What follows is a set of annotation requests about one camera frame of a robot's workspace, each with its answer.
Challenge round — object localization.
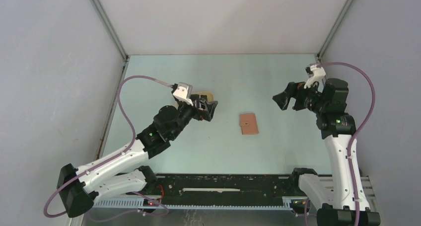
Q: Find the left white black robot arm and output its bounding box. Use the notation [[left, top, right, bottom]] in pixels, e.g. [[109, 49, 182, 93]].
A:
[[57, 98, 218, 218]]

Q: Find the beige oval card tray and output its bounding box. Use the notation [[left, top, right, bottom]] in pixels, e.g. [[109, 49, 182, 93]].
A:
[[189, 91, 214, 102]]

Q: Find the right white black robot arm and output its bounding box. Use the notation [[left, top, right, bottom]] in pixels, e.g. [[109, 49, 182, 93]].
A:
[[273, 78, 381, 226]]

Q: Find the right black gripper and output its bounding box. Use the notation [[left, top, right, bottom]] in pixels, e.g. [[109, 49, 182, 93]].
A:
[[272, 78, 327, 115]]

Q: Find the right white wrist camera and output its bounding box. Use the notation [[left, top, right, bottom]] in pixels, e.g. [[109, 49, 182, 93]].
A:
[[304, 64, 326, 88]]

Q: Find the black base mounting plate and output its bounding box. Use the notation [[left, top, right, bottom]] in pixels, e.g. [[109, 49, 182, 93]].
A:
[[141, 174, 305, 207]]

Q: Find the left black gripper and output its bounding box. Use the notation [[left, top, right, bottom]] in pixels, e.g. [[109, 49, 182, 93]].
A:
[[169, 94, 217, 140]]

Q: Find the aluminium frame rail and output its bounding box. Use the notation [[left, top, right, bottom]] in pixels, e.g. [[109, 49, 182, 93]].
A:
[[77, 175, 376, 212]]

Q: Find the brown leather card holder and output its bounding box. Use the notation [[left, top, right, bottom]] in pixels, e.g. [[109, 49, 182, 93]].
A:
[[239, 113, 259, 135]]

